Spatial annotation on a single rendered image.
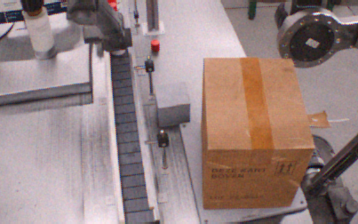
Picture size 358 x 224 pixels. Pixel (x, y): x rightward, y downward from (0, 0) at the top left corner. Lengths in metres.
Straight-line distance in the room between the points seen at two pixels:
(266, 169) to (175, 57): 0.71
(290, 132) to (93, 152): 0.61
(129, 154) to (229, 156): 0.37
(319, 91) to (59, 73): 1.77
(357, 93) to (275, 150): 1.95
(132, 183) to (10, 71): 0.68
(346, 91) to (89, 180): 1.99
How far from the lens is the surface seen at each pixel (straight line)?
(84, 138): 1.30
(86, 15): 0.80
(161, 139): 1.08
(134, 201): 1.08
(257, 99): 0.98
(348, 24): 1.18
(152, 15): 1.62
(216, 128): 0.91
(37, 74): 1.49
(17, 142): 1.36
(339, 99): 2.71
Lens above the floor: 1.82
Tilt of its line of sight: 48 degrees down
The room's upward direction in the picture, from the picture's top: 1 degrees counter-clockwise
